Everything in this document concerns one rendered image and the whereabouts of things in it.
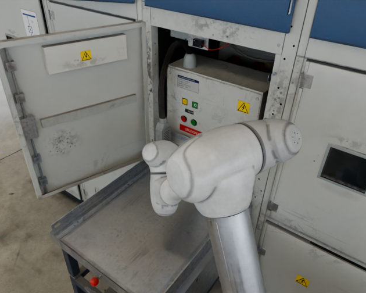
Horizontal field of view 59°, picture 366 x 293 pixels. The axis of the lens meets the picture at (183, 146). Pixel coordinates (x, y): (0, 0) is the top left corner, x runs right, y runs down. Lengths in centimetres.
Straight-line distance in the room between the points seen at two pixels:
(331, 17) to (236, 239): 73
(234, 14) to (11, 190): 249
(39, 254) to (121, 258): 129
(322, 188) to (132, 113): 96
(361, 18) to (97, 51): 97
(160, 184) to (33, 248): 159
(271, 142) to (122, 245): 86
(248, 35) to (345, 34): 33
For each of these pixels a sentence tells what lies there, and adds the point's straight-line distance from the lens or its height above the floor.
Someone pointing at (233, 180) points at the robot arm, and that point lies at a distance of 66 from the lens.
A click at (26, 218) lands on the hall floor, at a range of 287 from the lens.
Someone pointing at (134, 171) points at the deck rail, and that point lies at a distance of 169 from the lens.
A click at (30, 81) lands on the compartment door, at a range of 144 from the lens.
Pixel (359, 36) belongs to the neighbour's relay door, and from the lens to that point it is 113.
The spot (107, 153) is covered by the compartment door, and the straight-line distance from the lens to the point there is 173.
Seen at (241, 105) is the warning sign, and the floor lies 131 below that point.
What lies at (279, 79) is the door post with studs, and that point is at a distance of 125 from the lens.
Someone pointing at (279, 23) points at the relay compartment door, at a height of 168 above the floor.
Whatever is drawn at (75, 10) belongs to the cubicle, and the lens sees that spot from 185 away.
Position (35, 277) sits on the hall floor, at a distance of 248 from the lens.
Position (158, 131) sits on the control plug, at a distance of 160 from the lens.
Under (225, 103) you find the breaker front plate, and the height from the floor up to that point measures 129.
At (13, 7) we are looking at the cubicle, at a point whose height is 150.
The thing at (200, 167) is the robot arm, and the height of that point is 155.
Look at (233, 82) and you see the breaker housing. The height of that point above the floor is 139.
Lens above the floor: 194
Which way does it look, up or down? 35 degrees down
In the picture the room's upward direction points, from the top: 2 degrees clockwise
